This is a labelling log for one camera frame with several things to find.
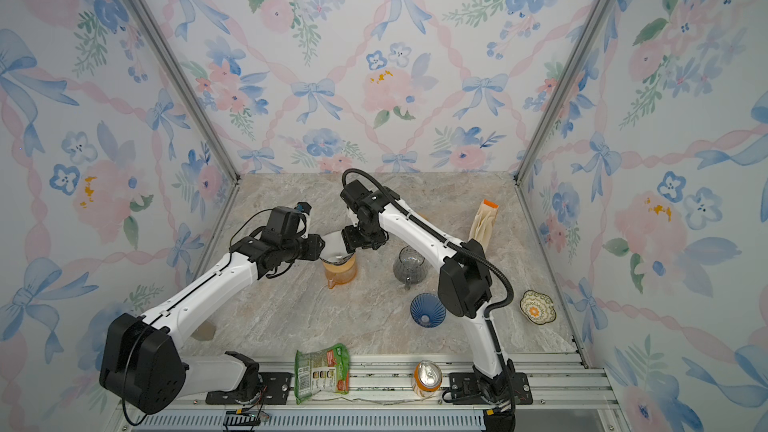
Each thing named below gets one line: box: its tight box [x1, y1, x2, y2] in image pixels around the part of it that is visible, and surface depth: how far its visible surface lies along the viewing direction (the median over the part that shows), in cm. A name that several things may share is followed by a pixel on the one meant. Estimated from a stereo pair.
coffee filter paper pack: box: [469, 199, 500, 252], surface depth 97 cm
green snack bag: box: [294, 343, 350, 404], surface depth 76 cm
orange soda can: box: [412, 360, 443, 398], surface depth 68 cm
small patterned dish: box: [520, 290, 557, 325], surface depth 87 cm
